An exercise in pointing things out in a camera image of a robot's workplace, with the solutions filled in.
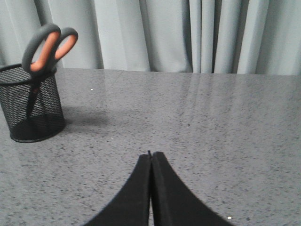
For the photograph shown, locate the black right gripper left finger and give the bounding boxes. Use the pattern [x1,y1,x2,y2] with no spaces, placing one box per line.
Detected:
[86,154,151,226]

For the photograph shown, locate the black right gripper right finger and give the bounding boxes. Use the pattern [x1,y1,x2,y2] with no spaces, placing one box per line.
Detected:
[151,152,231,226]

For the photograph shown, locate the grey orange handled scissors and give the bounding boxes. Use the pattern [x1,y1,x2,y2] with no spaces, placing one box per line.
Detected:
[22,24,78,117]

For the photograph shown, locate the black mesh pen bucket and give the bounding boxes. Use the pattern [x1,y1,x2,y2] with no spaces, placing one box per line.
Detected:
[0,64,65,143]

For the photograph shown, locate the grey pleated curtain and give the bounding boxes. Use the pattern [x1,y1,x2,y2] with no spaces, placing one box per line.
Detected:
[0,0,301,75]

